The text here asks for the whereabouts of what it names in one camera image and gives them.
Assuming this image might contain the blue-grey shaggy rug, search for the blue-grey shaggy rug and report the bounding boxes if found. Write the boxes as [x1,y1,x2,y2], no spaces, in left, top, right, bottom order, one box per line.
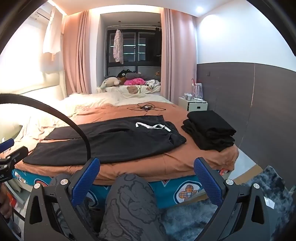
[159,165,294,241]

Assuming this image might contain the beige plush toy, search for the beige plush toy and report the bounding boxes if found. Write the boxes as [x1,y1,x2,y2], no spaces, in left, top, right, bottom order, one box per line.
[100,76,121,90]

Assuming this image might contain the black charger with cables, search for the black charger with cables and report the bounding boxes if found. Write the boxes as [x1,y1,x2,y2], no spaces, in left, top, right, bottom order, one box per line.
[127,102,165,112]

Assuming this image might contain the dark glass window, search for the dark glass window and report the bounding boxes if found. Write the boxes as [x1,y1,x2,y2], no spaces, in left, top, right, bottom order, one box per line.
[106,25,162,77]

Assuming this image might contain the floral hanging garment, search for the floral hanging garment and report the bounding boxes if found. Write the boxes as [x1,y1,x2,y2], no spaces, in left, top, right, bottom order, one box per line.
[113,29,124,65]

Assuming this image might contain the person's left hand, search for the person's left hand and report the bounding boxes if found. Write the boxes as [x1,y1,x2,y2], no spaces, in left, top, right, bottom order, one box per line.
[0,185,12,217]

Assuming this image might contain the white air conditioner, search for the white air conditioner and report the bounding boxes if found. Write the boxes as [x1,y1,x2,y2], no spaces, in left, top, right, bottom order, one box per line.
[30,7,50,26]

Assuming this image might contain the orange blanket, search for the orange blanket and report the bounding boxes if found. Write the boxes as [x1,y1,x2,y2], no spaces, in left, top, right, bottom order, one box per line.
[15,102,240,186]

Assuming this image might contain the stack of folded black pants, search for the stack of folded black pants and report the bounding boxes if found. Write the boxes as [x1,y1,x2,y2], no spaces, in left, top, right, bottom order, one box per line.
[181,110,237,153]

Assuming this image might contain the black drawstring pants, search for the black drawstring pants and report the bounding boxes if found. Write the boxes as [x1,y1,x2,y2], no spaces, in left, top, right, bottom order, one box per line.
[23,115,187,165]

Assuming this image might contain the black and white printed cloth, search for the black and white printed cloth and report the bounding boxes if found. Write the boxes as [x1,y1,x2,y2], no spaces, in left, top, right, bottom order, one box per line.
[146,79,161,90]

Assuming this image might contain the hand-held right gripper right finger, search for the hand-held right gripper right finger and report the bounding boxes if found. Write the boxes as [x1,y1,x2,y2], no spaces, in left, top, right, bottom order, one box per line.
[193,157,273,241]

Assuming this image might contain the white nightstand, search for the white nightstand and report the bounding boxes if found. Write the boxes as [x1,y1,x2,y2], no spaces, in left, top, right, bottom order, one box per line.
[178,97,208,114]

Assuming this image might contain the person's grey patterned trouser leg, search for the person's grey patterned trouser leg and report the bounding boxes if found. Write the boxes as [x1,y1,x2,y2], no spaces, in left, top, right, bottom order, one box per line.
[98,174,167,241]

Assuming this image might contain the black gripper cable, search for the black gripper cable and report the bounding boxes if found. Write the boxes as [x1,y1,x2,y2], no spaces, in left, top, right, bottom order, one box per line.
[0,93,91,160]

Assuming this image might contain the pink fluffy cloth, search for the pink fluffy cloth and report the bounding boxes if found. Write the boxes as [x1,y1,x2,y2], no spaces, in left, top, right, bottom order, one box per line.
[124,78,146,86]

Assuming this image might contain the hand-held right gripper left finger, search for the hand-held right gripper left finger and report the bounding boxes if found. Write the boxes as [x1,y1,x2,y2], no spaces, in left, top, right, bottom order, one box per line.
[24,157,101,241]

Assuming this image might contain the pink curtain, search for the pink curtain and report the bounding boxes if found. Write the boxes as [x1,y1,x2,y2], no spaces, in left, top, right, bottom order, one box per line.
[160,8,198,105]
[62,10,102,98]

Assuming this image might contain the blue printed mattress sheet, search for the blue printed mattress sheet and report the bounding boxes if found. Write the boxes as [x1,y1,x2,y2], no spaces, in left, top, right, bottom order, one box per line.
[11,168,229,205]

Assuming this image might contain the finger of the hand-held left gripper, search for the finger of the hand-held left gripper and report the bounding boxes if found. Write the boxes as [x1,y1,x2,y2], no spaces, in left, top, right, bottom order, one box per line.
[0,138,15,153]
[7,147,28,166]

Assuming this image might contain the white hanging garment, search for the white hanging garment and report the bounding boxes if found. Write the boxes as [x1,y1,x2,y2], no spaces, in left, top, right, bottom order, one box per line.
[42,6,63,56]

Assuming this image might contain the white wire rack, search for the white wire rack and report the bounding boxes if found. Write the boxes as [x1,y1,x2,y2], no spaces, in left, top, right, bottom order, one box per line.
[191,84,204,99]

